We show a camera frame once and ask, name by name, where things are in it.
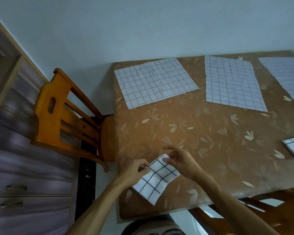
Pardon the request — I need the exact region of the person's right hand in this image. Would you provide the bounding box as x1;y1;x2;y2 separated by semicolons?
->
163;145;204;182

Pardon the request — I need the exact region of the person's left hand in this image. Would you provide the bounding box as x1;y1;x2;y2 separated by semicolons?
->
118;159;151;188

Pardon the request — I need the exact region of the bold-checked white cloth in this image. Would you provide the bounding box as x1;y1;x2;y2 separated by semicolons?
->
131;154;181;206

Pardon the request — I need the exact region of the person's right forearm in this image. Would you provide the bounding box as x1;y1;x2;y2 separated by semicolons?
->
195;172;280;235

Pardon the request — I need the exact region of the person's left forearm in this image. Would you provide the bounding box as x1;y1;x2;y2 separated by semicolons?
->
66;178;131;235

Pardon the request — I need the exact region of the brown leaf-print tablecloth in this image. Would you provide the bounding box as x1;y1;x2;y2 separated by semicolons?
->
112;50;294;220

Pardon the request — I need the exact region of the person's dark shirt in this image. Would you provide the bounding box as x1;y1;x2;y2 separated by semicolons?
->
121;214;187;235

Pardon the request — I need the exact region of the flat white checked cloth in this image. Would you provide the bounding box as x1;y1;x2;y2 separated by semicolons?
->
258;57;294;107
114;57;200;110
204;55;268;112

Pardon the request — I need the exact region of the orange wooden chair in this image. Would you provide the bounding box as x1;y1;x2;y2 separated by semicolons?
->
188;188;294;235
30;68;116;173

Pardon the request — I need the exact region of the grey wooden drawer cabinet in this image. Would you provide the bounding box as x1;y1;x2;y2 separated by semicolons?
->
0;11;79;235

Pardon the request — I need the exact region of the metal drawer handle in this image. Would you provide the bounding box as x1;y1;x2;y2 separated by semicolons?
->
6;184;28;192
0;201;24;209

